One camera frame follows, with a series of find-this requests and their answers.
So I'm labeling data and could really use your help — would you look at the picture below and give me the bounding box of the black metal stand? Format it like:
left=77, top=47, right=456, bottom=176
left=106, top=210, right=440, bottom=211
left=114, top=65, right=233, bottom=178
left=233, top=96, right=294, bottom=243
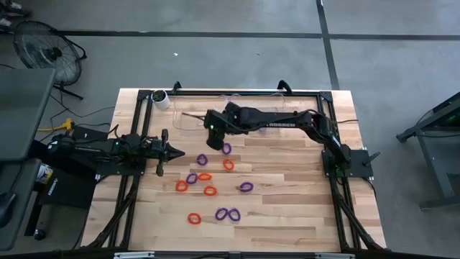
left=395, top=91, right=460, bottom=209

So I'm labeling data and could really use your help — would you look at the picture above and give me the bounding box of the black power supply box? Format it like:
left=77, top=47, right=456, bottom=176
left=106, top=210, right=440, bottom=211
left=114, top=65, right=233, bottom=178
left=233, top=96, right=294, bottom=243
left=71, top=125, right=109, bottom=142

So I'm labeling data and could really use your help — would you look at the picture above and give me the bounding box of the black Trossen controller box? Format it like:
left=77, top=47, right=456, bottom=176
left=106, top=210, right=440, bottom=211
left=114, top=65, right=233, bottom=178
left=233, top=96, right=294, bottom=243
left=38, top=168, right=98, bottom=210

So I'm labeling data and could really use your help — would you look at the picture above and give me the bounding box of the white pot with plant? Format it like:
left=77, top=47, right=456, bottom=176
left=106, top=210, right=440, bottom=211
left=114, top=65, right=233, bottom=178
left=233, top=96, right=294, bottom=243
left=151, top=89, right=171, bottom=111

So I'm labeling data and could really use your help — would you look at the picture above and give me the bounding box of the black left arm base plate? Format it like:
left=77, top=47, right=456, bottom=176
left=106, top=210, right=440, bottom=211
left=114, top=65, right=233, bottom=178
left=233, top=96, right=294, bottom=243
left=96, top=163, right=147, bottom=176

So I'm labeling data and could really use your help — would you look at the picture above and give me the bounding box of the yellow power plug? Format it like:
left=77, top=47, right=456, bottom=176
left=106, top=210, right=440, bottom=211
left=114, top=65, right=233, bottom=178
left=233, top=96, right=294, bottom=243
left=37, top=118, right=75, bottom=133

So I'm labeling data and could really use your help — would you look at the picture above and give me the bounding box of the clear plastic bin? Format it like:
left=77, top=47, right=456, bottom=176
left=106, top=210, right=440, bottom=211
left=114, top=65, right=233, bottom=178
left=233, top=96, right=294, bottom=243
left=229, top=92, right=287, bottom=136
left=172, top=94, right=231, bottom=137

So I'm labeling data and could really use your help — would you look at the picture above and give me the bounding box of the dark grey desk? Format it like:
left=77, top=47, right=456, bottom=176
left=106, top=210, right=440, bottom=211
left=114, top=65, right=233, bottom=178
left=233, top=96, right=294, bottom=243
left=0, top=68, right=57, bottom=162

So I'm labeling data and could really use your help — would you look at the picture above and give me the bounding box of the person's foot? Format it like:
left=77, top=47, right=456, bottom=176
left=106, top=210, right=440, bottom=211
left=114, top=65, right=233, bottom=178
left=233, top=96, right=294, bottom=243
left=0, top=0, right=33, bottom=17

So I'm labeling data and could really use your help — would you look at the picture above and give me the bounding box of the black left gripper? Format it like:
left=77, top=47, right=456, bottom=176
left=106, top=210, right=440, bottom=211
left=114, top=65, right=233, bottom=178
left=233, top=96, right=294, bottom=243
left=145, top=128, right=186, bottom=178

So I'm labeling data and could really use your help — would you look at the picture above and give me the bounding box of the black floor fan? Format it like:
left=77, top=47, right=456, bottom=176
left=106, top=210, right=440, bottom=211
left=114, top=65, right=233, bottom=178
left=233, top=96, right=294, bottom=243
left=12, top=20, right=88, bottom=101

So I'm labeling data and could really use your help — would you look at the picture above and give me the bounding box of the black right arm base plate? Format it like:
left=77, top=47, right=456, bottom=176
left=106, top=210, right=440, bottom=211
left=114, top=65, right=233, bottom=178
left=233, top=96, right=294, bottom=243
left=321, top=148, right=381, bottom=178

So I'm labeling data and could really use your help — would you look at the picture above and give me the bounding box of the silver metal bracket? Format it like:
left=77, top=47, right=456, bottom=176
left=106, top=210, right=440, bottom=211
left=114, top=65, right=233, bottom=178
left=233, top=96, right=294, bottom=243
left=314, top=253, right=356, bottom=259
left=114, top=251, right=155, bottom=259

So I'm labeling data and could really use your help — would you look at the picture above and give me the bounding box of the white yellow blue can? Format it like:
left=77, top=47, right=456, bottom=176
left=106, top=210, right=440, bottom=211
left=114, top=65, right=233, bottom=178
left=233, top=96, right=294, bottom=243
left=35, top=163, right=55, bottom=185

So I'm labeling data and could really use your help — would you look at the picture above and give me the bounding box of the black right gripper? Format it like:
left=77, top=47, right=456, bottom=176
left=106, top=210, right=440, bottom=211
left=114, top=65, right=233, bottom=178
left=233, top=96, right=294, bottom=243
left=203, top=101, right=249, bottom=152

